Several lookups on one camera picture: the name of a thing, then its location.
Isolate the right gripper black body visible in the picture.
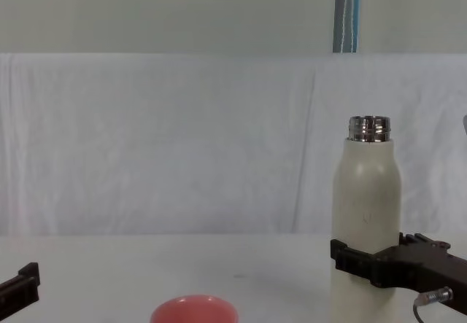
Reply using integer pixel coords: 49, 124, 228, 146
370, 244, 467, 316

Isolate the cream vacuum bottle steel neck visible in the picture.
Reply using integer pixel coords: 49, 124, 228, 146
329, 115, 403, 323

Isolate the white table cloth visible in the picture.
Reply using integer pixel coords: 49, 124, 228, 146
0, 232, 467, 323

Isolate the white wrinkled backdrop cloth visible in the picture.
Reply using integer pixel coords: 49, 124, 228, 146
0, 51, 467, 237

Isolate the dark cable with silver plug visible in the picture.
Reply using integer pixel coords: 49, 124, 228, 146
412, 285, 455, 323

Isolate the grey striped post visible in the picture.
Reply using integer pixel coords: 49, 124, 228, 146
332, 0, 362, 53

